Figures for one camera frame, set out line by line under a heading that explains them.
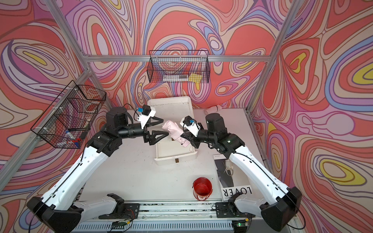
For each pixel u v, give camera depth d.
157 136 0.56
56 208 0.37
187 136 0.62
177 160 0.87
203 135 0.58
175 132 0.64
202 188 0.79
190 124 0.56
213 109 1.18
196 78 0.82
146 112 0.52
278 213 0.36
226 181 0.80
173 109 0.88
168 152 0.98
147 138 0.57
